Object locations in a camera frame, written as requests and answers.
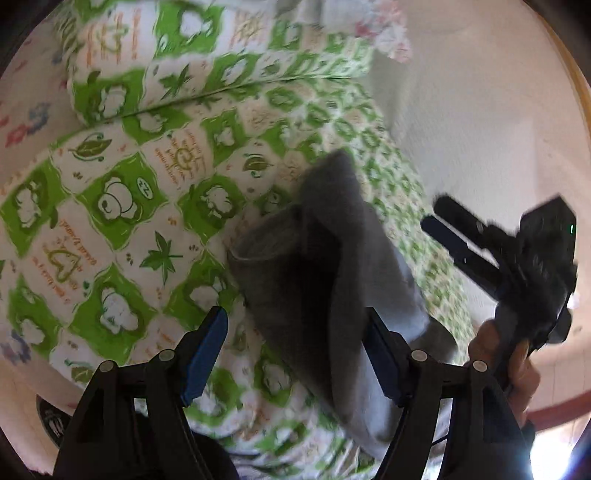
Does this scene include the floral printed cloth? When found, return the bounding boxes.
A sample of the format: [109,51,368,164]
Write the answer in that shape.
[272,0,414,63]

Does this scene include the green printed quilt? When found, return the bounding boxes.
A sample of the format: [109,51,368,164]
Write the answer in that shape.
[0,76,476,480]

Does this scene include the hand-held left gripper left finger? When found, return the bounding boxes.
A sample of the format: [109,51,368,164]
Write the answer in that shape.
[52,305,230,480]

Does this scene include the grey pants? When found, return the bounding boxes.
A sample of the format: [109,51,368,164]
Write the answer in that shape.
[226,148,458,462]

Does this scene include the green printed pillow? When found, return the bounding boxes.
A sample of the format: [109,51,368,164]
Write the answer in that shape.
[51,0,375,127]

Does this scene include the person's right hand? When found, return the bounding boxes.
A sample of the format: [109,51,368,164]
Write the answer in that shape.
[468,318,542,430]

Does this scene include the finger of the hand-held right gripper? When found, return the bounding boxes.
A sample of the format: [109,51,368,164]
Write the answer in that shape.
[433,194,522,243]
[420,215,505,301]

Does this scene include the floral bed sheet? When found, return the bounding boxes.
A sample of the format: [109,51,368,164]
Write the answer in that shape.
[0,28,75,370]

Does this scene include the white striped cushion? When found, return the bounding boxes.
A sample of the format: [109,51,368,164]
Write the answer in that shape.
[372,0,589,407]

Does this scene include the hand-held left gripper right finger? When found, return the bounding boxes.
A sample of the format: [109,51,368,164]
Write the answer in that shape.
[364,307,536,480]

